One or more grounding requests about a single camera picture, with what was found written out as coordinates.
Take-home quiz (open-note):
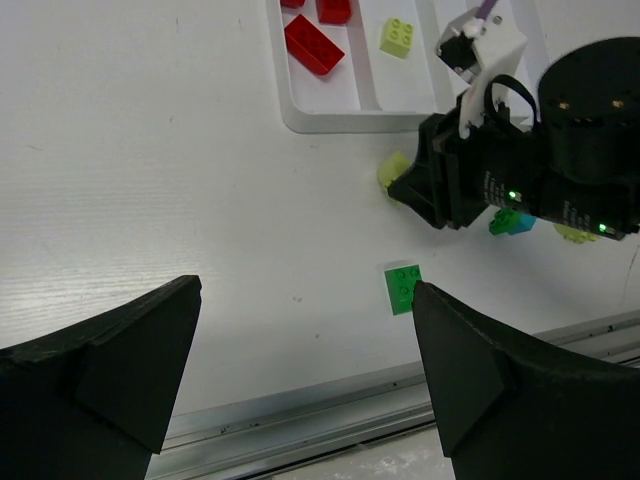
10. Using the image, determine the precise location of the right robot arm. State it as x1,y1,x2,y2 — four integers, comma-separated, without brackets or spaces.
387,37,639,241

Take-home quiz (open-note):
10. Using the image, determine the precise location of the lime lego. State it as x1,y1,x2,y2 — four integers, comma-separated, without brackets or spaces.
554,224,599,244
379,17,414,59

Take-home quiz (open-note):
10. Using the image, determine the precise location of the lime sloped lego brick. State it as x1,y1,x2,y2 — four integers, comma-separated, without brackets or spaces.
376,151,412,205

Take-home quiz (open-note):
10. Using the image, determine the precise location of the red flower cylinder lego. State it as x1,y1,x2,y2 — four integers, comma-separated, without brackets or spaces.
280,0,305,9

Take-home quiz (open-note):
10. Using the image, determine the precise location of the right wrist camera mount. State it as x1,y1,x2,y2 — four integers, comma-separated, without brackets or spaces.
436,1,527,139

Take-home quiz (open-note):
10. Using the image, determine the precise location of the red studded lego brick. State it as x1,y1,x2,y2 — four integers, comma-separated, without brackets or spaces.
316,0,352,25

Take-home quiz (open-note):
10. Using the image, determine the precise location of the aluminium table rail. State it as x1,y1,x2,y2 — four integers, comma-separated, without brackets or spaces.
149,309,640,476

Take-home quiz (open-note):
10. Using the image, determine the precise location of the small blue lego brick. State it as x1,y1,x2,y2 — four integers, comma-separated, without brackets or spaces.
508,214,536,236

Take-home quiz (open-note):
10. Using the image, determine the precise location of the green long lego plate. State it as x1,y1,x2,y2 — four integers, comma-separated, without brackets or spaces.
489,208,521,236

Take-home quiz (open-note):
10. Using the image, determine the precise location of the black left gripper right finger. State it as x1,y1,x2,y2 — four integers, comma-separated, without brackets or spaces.
413,282,639,479

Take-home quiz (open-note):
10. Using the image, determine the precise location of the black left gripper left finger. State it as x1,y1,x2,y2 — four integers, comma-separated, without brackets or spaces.
1,275,202,479

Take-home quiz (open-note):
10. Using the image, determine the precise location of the white four-compartment tray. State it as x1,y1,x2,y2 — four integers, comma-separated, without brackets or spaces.
265,1,476,134

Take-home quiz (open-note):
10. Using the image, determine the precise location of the red sloped lego brick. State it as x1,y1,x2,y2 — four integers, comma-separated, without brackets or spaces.
284,14,345,77

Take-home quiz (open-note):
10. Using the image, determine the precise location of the green lego brick near front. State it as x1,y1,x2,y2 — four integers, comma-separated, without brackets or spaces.
384,265,422,316

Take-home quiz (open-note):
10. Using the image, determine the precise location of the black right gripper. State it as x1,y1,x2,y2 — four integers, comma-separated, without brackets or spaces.
388,115,550,230

